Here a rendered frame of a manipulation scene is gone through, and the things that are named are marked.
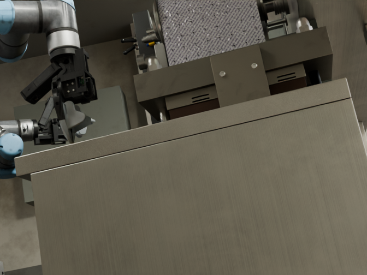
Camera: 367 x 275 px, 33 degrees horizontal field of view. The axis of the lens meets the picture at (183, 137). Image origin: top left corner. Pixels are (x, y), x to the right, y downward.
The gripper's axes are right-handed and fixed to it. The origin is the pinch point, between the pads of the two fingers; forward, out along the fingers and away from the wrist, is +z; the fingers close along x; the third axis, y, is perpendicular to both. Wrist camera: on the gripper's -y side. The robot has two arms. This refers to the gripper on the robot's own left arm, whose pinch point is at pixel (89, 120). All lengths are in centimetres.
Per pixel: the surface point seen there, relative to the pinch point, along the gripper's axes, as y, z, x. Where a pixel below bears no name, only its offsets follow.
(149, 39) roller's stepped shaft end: -15.3, 9.8, 43.1
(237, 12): -8, 17, 85
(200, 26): -6, 9, 80
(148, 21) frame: -22.2, 11.5, 39.6
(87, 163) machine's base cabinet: 26, -25, 93
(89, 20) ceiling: -137, 80, -277
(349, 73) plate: 1, 68, 58
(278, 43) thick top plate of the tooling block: 7, 12, 108
